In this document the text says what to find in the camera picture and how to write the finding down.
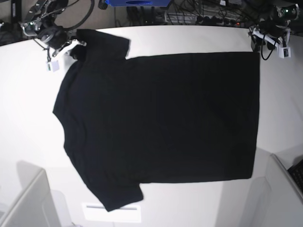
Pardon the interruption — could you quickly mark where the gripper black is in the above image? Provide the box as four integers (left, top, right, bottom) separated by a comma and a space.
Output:
249, 20, 291, 48
37, 26, 87, 57

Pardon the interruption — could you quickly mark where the black T-shirt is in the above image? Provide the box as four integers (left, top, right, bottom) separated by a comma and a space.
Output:
53, 29, 260, 211

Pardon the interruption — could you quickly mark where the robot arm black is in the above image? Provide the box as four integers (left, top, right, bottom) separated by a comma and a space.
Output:
20, 0, 95, 58
249, 4, 300, 52

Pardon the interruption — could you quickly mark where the black power strip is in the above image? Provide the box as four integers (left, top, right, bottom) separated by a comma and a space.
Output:
195, 16, 241, 26

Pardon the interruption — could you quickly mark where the blue plastic box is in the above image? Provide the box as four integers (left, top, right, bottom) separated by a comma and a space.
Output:
105, 0, 171, 7

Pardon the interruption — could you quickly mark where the black keyboard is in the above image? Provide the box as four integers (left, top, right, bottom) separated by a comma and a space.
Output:
288, 160, 303, 191

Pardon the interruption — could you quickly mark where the white partition panel left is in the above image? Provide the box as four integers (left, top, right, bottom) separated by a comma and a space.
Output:
0, 169, 61, 227

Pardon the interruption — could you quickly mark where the white partition panel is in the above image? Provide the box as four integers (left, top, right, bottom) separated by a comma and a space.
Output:
0, 169, 61, 227
263, 154, 303, 227

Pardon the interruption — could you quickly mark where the white partition panel right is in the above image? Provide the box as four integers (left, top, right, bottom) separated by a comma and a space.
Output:
263, 154, 303, 227

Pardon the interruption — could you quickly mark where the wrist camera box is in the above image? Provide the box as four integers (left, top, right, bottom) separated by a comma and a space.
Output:
46, 61, 60, 72
277, 46, 291, 59

